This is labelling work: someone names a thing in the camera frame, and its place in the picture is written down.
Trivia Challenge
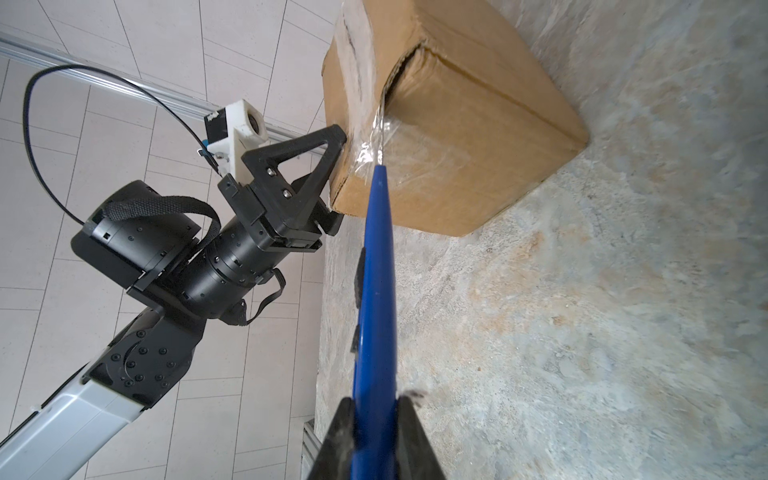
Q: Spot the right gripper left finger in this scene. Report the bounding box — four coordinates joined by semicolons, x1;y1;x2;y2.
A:
307;397;355;480

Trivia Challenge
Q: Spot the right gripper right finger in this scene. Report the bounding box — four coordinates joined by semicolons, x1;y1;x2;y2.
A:
395;396;446;480

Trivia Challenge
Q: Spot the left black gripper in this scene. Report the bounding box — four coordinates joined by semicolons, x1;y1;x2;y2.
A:
218;125;346;252

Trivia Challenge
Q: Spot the blue utility knife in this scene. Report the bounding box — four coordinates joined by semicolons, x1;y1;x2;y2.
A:
350;127;397;479

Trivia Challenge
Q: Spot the brown taped cardboard box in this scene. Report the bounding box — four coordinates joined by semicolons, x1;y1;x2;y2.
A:
322;1;589;237

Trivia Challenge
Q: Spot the aluminium front rail frame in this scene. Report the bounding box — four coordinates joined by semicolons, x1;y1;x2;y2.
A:
300;418;322;480

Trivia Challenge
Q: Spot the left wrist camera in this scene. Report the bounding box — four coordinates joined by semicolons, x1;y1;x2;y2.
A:
203;99;269;184

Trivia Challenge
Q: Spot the left camera black cable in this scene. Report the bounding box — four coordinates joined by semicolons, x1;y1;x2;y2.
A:
22;64;220;228

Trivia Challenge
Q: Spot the left aluminium corner post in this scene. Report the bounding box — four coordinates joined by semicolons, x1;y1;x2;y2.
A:
0;29;325;154

